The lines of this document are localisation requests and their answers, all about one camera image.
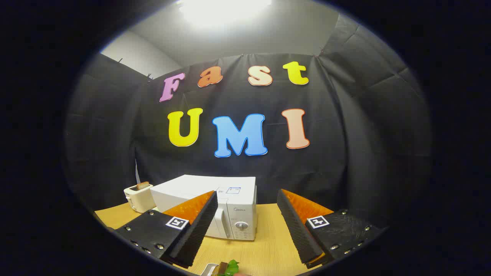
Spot cream toaster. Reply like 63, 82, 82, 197
124, 184, 157, 213

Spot black backdrop cloth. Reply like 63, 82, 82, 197
65, 15, 432, 227

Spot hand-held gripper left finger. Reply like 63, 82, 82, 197
115, 191, 218, 269

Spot brown bread lettuce sandwich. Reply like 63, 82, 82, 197
217, 260, 240, 276

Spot white microwave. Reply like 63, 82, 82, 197
150, 175, 258, 241

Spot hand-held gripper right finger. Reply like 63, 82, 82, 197
277, 189, 384, 269

